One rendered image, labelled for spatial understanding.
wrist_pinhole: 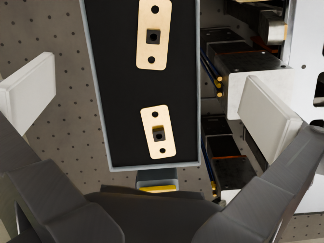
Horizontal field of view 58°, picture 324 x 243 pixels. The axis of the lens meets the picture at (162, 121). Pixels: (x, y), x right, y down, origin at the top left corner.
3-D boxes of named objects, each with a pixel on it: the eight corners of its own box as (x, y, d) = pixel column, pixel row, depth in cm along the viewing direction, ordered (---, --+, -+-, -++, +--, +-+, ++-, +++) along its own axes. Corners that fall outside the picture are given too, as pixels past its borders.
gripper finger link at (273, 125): (289, 118, 14) (304, 120, 14) (246, 74, 20) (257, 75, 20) (271, 170, 15) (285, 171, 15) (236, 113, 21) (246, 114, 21)
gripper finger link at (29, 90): (13, 148, 14) (-3, 147, 14) (56, 95, 20) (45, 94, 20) (6, 90, 13) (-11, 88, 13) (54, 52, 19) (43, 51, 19)
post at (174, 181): (168, 109, 91) (181, 211, 52) (144, 111, 91) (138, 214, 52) (167, 86, 87) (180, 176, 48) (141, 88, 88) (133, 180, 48)
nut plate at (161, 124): (176, 154, 44) (177, 158, 43) (151, 158, 44) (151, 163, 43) (167, 103, 40) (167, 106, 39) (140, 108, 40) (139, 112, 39)
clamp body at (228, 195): (224, 132, 96) (262, 213, 63) (188, 135, 96) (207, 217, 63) (224, 112, 92) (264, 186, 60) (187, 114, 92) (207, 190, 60)
